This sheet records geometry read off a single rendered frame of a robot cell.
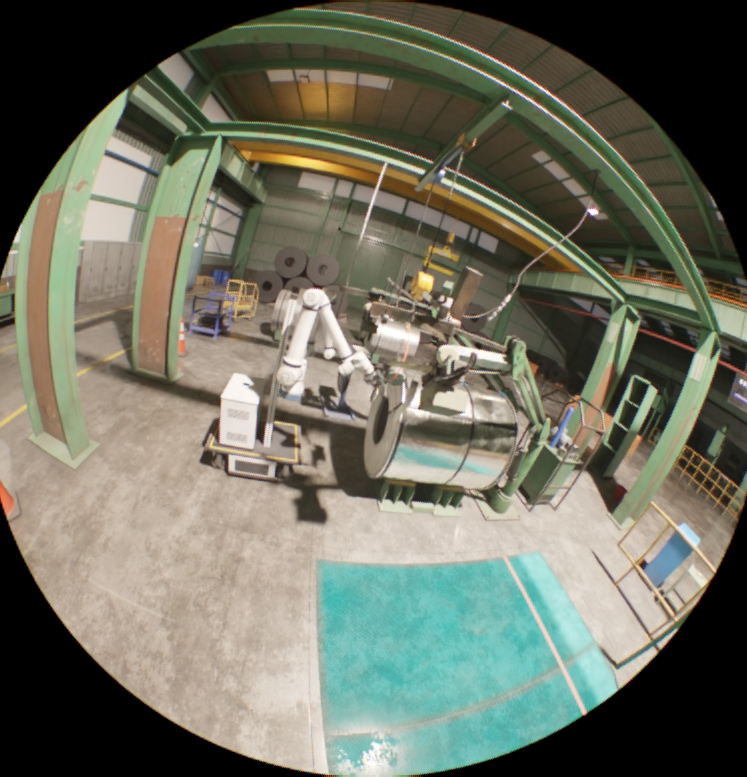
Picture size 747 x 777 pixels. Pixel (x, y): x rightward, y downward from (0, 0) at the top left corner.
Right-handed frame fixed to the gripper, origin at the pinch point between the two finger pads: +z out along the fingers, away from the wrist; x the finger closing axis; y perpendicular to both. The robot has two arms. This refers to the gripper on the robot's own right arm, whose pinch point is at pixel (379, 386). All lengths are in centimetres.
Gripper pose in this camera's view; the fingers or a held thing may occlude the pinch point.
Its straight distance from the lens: 216.4
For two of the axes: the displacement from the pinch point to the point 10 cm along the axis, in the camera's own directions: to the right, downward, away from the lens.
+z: 4.7, 6.5, 6.0
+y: 0.8, -7.1, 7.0
